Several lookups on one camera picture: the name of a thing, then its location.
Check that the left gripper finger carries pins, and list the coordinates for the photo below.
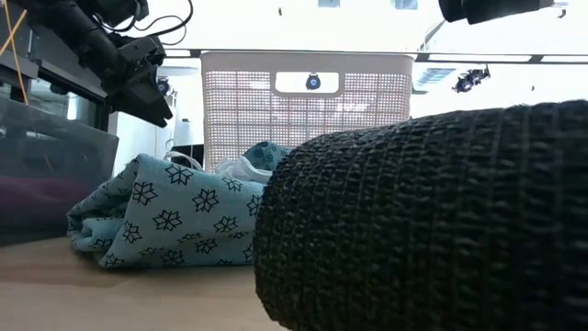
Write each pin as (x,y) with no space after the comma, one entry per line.
(142,101)

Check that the patterned teal hospital gown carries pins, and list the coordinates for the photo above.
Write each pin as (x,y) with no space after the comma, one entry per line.
(184,207)

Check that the black bandage roll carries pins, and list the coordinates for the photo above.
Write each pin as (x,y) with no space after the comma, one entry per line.
(413,220)

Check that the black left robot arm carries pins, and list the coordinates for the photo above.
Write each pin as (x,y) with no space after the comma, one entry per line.
(69,23)

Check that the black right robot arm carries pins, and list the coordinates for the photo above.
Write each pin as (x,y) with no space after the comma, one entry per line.
(496,9)

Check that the white plastic laundry basket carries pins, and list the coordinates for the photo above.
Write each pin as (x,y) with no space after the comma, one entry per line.
(239,115)

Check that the black background box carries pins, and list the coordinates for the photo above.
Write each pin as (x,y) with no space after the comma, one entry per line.
(188,154)

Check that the grey translucent plastic tray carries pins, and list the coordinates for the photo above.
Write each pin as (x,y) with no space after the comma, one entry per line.
(46,151)

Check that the black ceiling spotlight cluster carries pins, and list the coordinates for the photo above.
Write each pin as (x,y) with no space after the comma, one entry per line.
(471,78)

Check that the black ceiling camera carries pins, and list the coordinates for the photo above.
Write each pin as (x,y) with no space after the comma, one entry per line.
(165,87)
(313,82)

